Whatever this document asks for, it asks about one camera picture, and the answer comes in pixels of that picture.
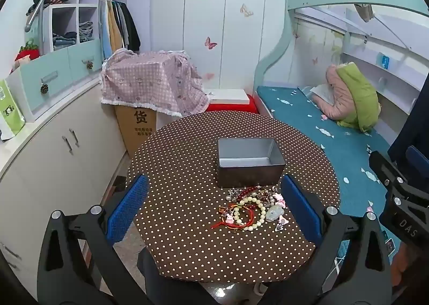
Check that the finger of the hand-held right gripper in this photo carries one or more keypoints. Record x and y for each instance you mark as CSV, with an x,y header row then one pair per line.
x,y
419,160
385,171

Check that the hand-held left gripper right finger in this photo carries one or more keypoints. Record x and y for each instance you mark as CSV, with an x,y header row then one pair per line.
x,y
300,207

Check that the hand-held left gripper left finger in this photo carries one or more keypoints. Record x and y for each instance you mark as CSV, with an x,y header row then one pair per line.
x,y
129,209

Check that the pink charm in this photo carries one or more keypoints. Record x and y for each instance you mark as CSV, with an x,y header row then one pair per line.
x,y
279,199

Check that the small silver charm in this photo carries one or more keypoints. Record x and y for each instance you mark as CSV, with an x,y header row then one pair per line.
x,y
281,224

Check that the pale green jade pendant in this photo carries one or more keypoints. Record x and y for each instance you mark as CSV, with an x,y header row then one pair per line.
x,y
274,213

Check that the grey metal tin box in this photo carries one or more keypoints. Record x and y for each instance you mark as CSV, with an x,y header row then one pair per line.
x,y
249,176

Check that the person's right hand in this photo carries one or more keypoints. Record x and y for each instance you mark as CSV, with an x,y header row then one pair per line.
x,y
400,264

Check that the dark blue cloth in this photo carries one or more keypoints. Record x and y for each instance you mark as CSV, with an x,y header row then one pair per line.
x,y
412,117

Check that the brown polka dot tablecloth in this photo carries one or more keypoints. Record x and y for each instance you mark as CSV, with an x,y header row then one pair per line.
x,y
184,157

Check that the green quilt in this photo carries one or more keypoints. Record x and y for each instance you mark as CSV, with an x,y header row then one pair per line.
x,y
358,97

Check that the cardboard box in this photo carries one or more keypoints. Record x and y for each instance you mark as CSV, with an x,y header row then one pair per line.
x,y
134,130

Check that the cream low cabinet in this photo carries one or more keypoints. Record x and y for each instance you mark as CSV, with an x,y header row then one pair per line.
x,y
50,174

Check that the pink quilt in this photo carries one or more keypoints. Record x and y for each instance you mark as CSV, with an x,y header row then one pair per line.
x,y
335,90

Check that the white pillow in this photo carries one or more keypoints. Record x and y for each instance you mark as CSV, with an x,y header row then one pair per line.
x,y
321,92

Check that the small blue box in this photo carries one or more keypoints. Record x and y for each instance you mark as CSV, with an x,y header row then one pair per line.
x,y
384,60

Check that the red stool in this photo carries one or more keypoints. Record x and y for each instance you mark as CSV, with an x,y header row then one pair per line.
x,y
231,107

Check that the pink checked cloth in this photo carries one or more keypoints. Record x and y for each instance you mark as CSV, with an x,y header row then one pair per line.
x,y
150,80

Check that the white board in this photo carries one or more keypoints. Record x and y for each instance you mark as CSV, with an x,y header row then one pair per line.
x,y
228,94

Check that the green bag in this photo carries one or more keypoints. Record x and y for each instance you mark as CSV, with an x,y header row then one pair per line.
x,y
10,110

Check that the grey hanging cloth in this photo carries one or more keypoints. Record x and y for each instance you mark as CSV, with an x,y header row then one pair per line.
x,y
363,12

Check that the wide teal drawer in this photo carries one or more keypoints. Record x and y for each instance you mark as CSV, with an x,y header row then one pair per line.
x,y
43,73

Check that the narrow teal drawer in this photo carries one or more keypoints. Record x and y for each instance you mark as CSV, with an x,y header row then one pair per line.
x,y
83,55

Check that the folded jeans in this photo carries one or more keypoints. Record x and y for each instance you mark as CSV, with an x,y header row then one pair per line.
x,y
65,41

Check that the row of hanging clothes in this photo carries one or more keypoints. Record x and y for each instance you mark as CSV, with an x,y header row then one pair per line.
x,y
115,26

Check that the red plush item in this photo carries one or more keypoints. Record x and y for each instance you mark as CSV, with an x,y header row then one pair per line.
x,y
26,53

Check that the pale butterfly sticker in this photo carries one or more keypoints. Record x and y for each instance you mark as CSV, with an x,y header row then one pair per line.
x,y
246,10

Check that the white wardrobe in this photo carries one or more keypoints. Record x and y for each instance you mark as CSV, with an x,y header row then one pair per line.
x,y
201,6

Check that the white bedside wall shelf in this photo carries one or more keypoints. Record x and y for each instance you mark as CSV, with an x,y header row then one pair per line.
x,y
395,80

